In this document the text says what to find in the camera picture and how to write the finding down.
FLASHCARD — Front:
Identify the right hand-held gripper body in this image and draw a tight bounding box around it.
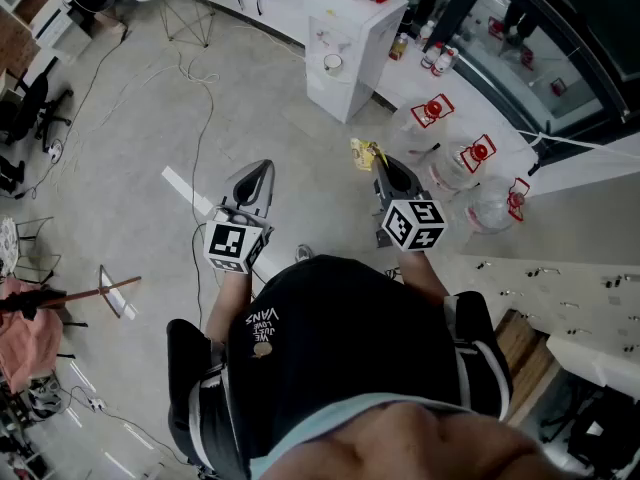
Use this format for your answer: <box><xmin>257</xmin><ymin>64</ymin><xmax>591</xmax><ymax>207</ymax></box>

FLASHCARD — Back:
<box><xmin>372</xmin><ymin>179</ymin><xmax>448</xmax><ymax>253</ymax></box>

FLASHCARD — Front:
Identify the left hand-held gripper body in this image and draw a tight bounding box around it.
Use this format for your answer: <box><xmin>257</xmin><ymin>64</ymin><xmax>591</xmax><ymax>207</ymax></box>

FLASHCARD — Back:
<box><xmin>203</xmin><ymin>195</ymin><xmax>275</xmax><ymax>275</ymax></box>

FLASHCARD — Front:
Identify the person's left forearm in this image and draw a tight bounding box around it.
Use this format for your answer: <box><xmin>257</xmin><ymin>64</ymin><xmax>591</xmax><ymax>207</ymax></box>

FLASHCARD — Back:
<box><xmin>204</xmin><ymin>266</ymin><xmax>254</xmax><ymax>345</ymax></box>

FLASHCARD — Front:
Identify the person's right forearm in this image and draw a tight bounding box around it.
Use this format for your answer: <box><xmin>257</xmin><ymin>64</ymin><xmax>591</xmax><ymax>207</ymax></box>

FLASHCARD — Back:
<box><xmin>397</xmin><ymin>249</ymin><xmax>450</xmax><ymax>305</ymax></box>

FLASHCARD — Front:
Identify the white bottle red cap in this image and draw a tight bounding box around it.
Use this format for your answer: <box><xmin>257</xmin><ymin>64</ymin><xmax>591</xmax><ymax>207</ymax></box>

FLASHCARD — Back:
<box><xmin>430</xmin><ymin>47</ymin><xmax>459</xmax><ymax>78</ymax></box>
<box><xmin>420</xmin><ymin>41</ymin><xmax>446</xmax><ymax>70</ymax></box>

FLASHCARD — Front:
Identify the wooden coat rack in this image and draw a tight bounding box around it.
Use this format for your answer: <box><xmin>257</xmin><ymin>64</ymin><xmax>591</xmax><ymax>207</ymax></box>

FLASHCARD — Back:
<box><xmin>38</xmin><ymin>264</ymin><xmax>143</xmax><ymax>320</ymax></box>

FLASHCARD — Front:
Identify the yellowish drink bottle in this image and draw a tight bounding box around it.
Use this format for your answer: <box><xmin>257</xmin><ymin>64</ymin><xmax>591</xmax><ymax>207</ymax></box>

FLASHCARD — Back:
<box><xmin>388</xmin><ymin>32</ymin><xmax>409</xmax><ymax>62</ymax></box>

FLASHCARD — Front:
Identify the white water dispenser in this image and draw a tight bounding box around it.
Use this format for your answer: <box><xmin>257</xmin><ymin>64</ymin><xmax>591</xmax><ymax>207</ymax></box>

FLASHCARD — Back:
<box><xmin>303</xmin><ymin>0</ymin><xmax>409</xmax><ymax>125</ymax></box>

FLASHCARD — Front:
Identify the person's black shirt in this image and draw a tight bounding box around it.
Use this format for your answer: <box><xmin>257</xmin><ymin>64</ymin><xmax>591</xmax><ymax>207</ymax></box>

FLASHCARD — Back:
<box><xmin>166</xmin><ymin>255</ymin><xmax>514</xmax><ymax>480</ymax></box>

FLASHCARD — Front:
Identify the clear plastic bottle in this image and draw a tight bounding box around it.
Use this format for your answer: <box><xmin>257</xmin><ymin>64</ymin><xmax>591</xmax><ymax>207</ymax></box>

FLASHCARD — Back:
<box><xmin>414</xmin><ymin>19</ymin><xmax>437</xmax><ymax>49</ymax></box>

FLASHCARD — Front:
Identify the person's light blue face mask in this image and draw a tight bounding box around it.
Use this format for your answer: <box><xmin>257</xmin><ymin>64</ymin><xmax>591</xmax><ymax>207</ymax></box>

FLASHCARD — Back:
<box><xmin>247</xmin><ymin>392</ymin><xmax>482</xmax><ymax>480</ymax></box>

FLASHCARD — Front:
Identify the black office chair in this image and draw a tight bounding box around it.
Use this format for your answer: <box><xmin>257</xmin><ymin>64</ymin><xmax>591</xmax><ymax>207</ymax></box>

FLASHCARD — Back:
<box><xmin>0</xmin><ymin>57</ymin><xmax>75</xmax><ymax>147</ymax></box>

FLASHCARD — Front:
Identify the pink jacket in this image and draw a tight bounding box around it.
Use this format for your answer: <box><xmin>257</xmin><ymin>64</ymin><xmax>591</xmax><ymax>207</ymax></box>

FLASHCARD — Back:
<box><xmin>0</xmin><ymin>276</ymin><xmax>65</xmax><ymax>395</ymax></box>

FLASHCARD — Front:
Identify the person's chin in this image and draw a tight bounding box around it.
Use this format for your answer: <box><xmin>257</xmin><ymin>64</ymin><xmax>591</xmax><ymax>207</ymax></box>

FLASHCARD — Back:
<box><xmin>257</xmin><ymin>401</ymin><xmax>591</xmax><ymax>480</ymax></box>

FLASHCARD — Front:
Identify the clear water jug red handle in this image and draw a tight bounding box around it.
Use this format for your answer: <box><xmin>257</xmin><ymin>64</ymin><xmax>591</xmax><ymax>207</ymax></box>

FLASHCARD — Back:
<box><xmin>389</xmin><ymin>93</ymin><xmax>456</xmax><ymax>169</ymax></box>
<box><xmin>427</xmin><ymin>134</ymin><xmax>498</xmax><ymax>195</ymax></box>
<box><xmin>464</xmin><ymin>176</ymin><xmax>532</xmax><ymax>235</ymax></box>

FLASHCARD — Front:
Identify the grey floor cable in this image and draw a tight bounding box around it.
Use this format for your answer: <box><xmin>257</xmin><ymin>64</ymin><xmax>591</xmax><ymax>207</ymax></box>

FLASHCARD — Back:
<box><xmin>189</xmin><ymin>81</ymin><xmax>218</xmax><ymax>330</ymax></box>

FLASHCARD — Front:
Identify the white floor cable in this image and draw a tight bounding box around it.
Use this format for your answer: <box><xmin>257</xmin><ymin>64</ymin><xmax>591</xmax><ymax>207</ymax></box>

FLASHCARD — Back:
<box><xmin>64</xmin><ymin>22</ymin><xmax>306</xmax><ymax>169</ymax></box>

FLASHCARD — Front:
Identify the black floor cable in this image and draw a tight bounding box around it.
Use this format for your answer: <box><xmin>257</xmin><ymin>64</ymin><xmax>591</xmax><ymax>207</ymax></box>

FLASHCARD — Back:
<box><xmin>14</xmin><ymin>27</ymin><xmax>129</xmax><ymax>201</ymax></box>

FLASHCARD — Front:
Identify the round white wire basket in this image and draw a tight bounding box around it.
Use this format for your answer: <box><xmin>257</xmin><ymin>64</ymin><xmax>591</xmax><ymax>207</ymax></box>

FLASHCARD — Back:
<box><xmin>0</xmin><ymin>216</ymin><xmax>21</xmax><ymax>278</ymax></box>

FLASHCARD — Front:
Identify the black window frame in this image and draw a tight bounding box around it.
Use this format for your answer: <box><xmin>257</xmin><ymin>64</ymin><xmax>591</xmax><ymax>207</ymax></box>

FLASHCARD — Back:
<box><xmin>438</xmin><ymin>0</ymin><xmax>640</xmax><ymax>165</ymax></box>

